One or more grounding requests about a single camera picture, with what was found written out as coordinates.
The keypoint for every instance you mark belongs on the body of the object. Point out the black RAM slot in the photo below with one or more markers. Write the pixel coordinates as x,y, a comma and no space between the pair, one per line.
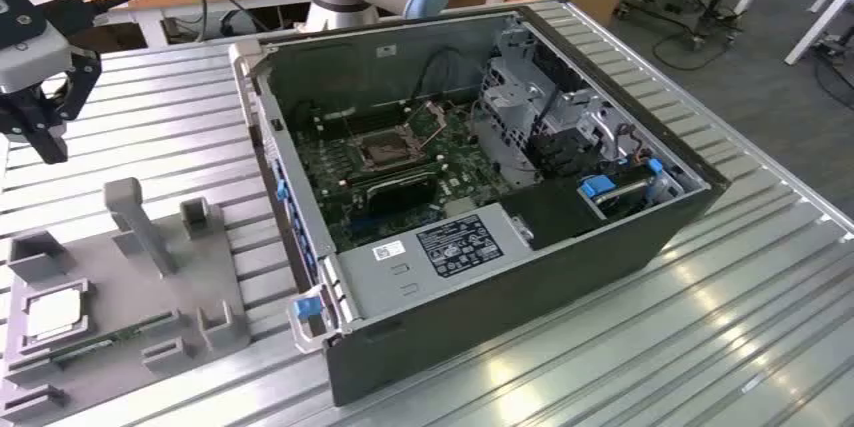
374,116
381,123

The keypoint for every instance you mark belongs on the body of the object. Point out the black disk bay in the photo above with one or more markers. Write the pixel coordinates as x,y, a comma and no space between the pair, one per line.
561,147

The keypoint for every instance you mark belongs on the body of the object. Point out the green motherboard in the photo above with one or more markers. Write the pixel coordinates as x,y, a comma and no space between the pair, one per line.
461,162

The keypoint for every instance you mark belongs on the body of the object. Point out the small silver heatsink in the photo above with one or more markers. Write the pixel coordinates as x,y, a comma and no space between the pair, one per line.
461,206

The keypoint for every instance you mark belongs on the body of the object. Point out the blue card retention clip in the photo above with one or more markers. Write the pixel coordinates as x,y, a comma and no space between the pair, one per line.
280,189

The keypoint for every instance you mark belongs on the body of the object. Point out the grey plastic parts rack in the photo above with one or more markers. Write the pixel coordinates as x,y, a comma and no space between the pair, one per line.
134,297

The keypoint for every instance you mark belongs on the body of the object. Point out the silver metal drive cage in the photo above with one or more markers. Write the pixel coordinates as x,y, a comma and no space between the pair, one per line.
514,97

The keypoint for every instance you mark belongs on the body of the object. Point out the white wrist camera black mount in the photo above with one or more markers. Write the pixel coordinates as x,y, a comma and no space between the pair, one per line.
34,62

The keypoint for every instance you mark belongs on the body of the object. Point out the black open PC case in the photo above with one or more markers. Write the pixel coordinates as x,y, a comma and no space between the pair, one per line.
534,297

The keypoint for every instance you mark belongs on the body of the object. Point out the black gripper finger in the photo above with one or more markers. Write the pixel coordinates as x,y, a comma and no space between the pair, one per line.
50,147
12,119

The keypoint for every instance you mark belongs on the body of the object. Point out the green RAM stick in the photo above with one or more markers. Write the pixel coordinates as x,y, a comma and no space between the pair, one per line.
100,342

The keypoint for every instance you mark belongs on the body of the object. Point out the CPU socket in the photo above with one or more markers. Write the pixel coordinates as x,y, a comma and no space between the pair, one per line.
390,152

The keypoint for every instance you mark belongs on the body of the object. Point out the grey power supply unit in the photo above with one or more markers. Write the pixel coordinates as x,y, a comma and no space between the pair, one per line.
394,287

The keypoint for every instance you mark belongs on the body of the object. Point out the silver square CPU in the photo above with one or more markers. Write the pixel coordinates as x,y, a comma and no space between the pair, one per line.
55,314

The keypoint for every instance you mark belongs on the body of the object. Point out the blue case latch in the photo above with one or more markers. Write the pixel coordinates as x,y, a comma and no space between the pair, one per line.
306,308

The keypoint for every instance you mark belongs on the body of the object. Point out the small blue clip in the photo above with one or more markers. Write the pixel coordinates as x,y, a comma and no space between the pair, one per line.
653,165

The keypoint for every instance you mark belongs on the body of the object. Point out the blue disk carrier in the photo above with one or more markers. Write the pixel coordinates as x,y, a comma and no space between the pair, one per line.
597,187

